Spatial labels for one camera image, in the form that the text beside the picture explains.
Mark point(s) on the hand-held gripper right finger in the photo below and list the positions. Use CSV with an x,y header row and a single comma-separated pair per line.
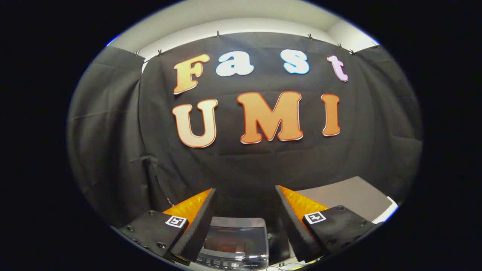
x,y
290,226

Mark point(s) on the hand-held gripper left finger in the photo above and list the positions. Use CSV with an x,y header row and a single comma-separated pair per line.
x,y
201,226

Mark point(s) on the black backdrop cloth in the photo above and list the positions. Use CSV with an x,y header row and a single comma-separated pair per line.
x,y
244,169

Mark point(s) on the grey cabinet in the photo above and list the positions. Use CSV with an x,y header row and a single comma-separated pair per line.
x,y
350,195

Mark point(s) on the grey washing machine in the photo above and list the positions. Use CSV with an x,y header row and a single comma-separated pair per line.
x,y
233,263

